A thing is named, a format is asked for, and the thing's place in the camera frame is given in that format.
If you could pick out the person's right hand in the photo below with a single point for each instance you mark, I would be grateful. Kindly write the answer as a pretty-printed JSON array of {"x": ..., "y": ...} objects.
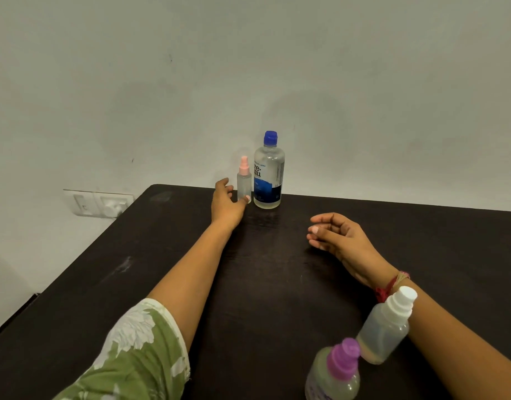
[{"x": 351, "y": 245}]

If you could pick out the person's left hand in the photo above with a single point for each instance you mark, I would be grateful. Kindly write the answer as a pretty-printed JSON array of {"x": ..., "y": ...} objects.
[{"x": 226, "y": 210}]

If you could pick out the small clear bottle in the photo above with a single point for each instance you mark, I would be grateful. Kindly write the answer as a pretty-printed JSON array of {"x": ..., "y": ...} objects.
[
  {"x": 244, "y": 185},
  {"x": 380, "y": 335}
]

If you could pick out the pink spray cap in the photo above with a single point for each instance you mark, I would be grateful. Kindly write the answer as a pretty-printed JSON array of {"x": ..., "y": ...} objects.
[{"x": 244, "y": 165}]

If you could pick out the large clear bottle blue label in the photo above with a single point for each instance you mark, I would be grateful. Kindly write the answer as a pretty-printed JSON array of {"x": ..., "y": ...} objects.
[{"x": 268, "y": 179}]

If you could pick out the white spray cap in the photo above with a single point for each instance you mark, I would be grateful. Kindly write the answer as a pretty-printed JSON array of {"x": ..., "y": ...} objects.
[{"x": 399, "y": 304}]

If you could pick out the blue screw cap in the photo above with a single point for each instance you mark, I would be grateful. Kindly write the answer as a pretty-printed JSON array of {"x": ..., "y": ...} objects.
[{"x": 270, "y": 138}]

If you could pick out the purple spray cap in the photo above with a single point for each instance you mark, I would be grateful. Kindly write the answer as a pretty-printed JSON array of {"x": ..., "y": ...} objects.
[{"x": 343, "y": 359}]

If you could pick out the small round bottle purple print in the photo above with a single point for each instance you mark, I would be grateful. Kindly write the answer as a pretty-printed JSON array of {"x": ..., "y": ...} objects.
[{"x": 328, "y": 381}]

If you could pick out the person's right forearm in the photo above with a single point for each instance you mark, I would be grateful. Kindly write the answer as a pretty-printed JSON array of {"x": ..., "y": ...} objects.
[{"x": 459, "y": 345}]

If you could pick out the red thread wristband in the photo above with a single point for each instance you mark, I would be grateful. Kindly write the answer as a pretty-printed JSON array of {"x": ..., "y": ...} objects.
[{"x": 384, "y": 289}]

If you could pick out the white plug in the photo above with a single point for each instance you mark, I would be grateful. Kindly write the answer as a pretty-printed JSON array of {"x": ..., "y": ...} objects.
[{"x": 113, "y": 208}]

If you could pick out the green floral left sleeve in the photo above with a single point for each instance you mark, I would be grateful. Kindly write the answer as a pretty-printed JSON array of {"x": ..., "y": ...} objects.
[{"x": 134, "y": 358}]

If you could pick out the black skirting board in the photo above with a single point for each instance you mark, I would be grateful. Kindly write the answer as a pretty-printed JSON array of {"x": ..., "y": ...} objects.
[{"x": 11, "y": 318}]

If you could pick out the white wall socket panel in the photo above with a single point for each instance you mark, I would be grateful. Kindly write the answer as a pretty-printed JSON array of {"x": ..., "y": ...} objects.
[{"x": 82, "y": 204}]

